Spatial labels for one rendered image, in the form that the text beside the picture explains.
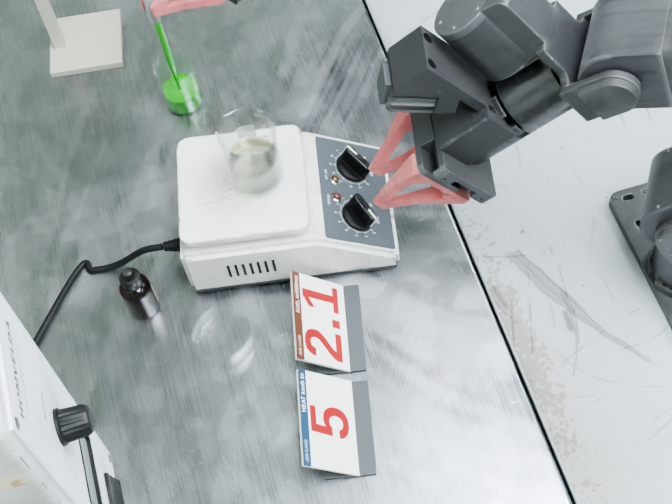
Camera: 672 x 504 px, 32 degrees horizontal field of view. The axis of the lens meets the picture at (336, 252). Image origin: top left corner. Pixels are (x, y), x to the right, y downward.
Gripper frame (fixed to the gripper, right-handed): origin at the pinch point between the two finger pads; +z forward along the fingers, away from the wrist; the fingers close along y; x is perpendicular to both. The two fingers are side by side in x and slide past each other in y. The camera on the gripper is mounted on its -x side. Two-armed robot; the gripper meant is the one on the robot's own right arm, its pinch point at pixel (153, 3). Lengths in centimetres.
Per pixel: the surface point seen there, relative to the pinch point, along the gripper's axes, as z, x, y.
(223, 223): 11.1, 5.9, 19.7
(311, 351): 13.6, 11.5, 32.3
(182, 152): 8.1, 6.0, 10.9
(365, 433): 15.6, 14.2, 40.4
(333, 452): 19.1, 12.4, 40.0
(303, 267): 7.8, 11.8, 25.6
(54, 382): 35, -37, 45
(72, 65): 5.2, 14.0, -12.7
